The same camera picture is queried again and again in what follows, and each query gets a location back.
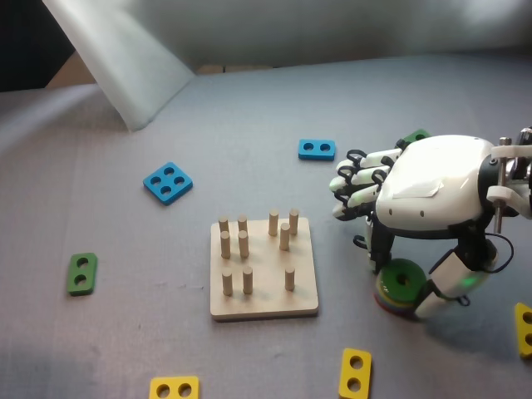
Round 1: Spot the yellow two-hole block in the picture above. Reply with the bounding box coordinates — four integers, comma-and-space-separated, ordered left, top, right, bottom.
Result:
514, 302, 532, 358
149, 376, 200, 399
338, 347, 372, 399

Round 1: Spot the grey table cloth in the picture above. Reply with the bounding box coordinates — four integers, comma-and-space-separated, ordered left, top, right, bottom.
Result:
0, 49, 532, 399

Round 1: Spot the stack of coloured rings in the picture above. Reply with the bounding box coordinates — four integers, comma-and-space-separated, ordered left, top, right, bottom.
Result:
373, 258, 427, 319

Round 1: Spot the blue four-hole square block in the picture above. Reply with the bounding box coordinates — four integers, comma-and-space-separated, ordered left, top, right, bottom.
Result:
142, 161, 195, 207

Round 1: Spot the blue two-hole block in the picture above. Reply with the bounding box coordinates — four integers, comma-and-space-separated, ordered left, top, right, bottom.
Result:
298, 139, 337, 162

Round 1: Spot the white translucent sheet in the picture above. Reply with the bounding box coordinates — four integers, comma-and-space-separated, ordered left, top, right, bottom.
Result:
41, 0, 196, 133

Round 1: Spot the green two-hole block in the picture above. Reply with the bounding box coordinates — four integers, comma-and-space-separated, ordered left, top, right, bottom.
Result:
67, 252, 99, 297
401, 128, 432, 146

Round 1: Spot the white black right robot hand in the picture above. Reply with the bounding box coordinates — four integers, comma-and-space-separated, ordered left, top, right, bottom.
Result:
328, 133, 500, 321

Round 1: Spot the wooden peg board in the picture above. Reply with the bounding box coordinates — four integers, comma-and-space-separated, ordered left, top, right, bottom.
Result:
209, 207, 320, 322

